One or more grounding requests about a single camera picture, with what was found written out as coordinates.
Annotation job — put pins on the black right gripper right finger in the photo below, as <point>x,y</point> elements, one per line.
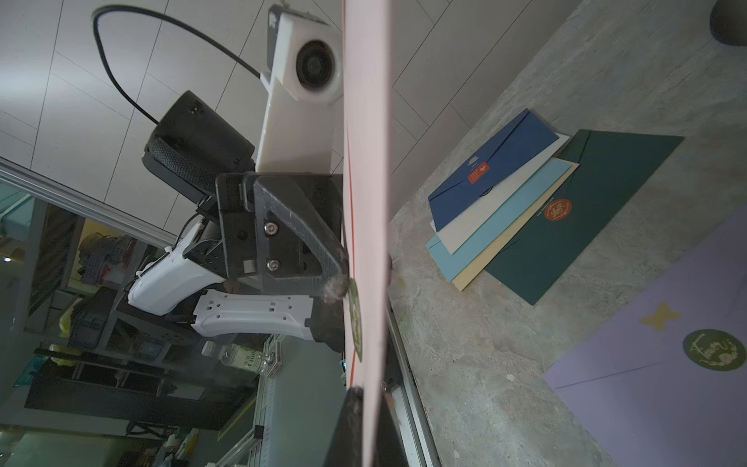
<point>389,449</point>

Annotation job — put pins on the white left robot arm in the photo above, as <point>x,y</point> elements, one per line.
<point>176,287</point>

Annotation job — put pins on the dark green envelope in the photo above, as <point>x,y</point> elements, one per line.
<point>612,167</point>

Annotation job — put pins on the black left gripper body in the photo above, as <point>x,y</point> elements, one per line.
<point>205,159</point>

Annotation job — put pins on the light blue envelope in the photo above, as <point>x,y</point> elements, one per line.
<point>452,264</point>

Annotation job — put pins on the lavender purple envelope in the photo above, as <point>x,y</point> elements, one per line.
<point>663,382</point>

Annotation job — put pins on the pink envelope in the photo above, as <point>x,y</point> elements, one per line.
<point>367,171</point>

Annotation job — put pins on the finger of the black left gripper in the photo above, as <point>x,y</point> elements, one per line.
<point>299,220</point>

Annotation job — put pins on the navy blue envelope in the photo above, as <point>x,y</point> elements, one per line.
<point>525,137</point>

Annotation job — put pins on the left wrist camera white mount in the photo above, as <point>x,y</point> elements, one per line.
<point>304,86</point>

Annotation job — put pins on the beige tan envelope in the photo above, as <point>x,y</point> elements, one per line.
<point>463,279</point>

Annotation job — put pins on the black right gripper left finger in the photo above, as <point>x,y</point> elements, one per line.
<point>346,447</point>

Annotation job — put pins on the metal base rail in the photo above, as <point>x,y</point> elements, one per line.
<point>415,430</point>

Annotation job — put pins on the cream white envelope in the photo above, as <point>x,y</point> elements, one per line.
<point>541,171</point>

